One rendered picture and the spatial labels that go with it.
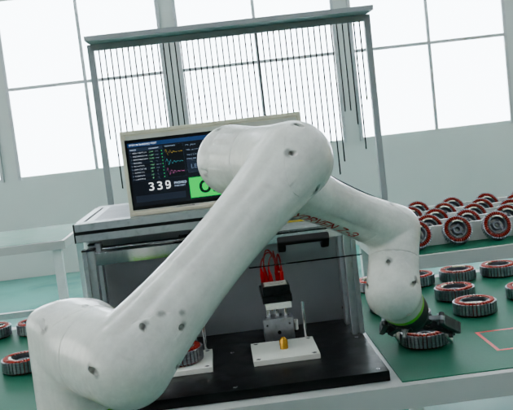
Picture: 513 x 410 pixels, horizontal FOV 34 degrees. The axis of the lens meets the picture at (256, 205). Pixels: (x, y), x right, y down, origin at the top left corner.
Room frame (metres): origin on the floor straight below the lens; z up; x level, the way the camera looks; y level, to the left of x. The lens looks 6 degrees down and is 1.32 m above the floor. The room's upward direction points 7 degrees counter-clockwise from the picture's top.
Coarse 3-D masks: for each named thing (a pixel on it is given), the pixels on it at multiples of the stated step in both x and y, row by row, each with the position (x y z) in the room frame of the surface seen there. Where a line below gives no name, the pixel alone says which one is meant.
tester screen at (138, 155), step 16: (128, 144) 2.00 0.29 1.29; (144, 144) 2.00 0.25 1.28; (160, 144) 2.00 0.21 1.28; (176, 144) 2.00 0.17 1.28; (192, 144) 2.00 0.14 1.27; (144, 160) 2.00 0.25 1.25; (160, 160) 2.00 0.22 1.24; (176, 160) 2.00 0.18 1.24; (144, 176) 2.00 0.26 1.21; (160, 176) 2.00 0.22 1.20; (176, 176) 2.00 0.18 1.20; (192, 176) 2.00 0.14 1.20; (144, 192) 2.00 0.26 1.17; (160, 192) 2.00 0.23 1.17
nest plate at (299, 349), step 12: (312, 336) 1.96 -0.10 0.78; (252, 348) 1.91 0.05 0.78; (264, 348) 1.90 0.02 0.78; (276, 348) 1.89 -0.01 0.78; (288, 348) 1.87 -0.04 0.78; (300, 348) 1.86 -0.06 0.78; (312, 348) 1.85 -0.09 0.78; (264, 360) 1.80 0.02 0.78; (276, 360) 1.80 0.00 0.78; (288, 360) 1.81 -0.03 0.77
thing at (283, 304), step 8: (264, 288) 1.92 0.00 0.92; (272, 288) 1.92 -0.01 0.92; (280, 288) 1.93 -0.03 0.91; (288, 288) 1.93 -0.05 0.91; (264, 296) 1.92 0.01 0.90; (272, 296) 1.92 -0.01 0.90; (280, 296) 1.92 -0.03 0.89; (288, 296) 1.93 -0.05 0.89; (272, 304) 1.91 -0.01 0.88; (280, 304) 1.90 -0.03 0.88; (288, 304) 1.90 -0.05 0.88
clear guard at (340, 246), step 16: (288, 224) 1.91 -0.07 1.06; (304, 224) 1.88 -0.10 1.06; (272, 240) 1.77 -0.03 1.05; (336, 240) 1.76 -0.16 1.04; (352, 240) 1.76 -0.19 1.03; (256, 256) 1.74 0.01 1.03; (272, 256) 1.74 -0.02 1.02; (288, 256) 1.74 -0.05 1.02; (304, 256) 1.73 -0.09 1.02; (320, 256) 1.73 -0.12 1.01; (336, 256) 1.73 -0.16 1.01
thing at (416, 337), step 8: (408, 336) 1.86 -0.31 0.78; (416, 336) 1.85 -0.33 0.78; (424, 336) 1.84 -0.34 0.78; (432, 336) 1.84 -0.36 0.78; (440, 336) 1.84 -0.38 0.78; (408, 344) 1.86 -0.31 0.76; (416, 344) 1.85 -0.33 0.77; (424, 344) 1.84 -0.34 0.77; (432, 344) 1.84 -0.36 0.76; (440, 344) 1.84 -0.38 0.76
